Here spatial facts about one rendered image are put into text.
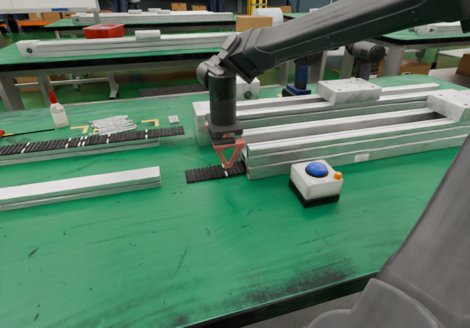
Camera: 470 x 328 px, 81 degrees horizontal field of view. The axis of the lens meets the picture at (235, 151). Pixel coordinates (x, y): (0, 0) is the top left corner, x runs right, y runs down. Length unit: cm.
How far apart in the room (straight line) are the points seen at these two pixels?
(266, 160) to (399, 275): 44
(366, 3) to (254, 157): 36
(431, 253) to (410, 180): 54
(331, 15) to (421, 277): 34
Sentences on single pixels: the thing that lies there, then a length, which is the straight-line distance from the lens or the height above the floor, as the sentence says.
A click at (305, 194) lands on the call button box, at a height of 81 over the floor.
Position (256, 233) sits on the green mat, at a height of 78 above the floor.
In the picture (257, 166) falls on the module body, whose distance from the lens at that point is 64.
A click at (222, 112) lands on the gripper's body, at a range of 57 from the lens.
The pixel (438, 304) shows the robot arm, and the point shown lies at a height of 101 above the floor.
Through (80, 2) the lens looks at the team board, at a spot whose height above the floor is 103.
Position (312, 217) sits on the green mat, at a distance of 58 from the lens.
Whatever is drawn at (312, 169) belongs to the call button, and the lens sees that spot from 58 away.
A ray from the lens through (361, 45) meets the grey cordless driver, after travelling 114.
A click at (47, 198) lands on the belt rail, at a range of 70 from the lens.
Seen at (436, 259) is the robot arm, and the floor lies 102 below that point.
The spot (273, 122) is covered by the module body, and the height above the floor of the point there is 83.
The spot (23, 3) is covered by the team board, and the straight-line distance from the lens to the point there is 352.
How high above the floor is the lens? 117
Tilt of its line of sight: 31 degrees down
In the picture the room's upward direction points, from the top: straight up
